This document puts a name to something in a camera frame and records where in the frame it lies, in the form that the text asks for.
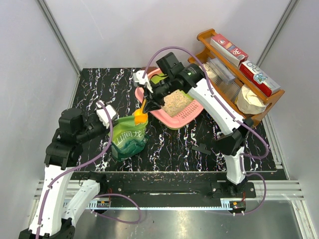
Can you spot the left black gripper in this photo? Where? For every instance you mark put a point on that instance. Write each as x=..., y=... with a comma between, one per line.
x=106, y=131

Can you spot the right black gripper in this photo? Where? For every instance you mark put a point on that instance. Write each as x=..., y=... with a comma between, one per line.
x=151, y=105

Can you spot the yellow plastic litter scoop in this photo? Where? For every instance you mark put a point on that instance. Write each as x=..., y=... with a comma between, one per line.
x=139, y=115

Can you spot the green cat litter bag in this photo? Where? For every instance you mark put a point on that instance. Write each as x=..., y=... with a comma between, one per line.
x=128, y=139

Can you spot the black bag clip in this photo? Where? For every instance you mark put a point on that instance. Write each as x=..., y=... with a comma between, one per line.
x=201, y=148

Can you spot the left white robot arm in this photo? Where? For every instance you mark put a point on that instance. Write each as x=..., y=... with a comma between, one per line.
x=53, y=218

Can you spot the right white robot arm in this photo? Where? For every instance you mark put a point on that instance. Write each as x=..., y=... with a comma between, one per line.
x=192, y=80

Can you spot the clear plastic box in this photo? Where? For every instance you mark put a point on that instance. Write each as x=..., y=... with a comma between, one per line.
x=221, y=70

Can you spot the red white box upper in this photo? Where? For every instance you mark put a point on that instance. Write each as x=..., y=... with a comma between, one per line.
x=229, y=50

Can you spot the red white box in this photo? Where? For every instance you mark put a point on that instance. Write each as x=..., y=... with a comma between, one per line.
x=259, y=78
x=229, y=50

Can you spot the red white box lower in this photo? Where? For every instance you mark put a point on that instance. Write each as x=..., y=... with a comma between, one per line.
x=259, y=78

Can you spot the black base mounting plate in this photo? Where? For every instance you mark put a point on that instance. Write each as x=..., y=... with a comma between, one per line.
x=213, y=184

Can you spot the wooden two-tier shelf rack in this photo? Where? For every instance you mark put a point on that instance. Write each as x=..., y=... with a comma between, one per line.
x=240, y=80

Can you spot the beige paper bag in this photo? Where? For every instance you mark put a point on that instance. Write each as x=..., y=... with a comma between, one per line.
x=248, y=102

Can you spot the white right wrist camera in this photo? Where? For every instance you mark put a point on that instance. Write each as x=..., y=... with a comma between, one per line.
x=140, y=79

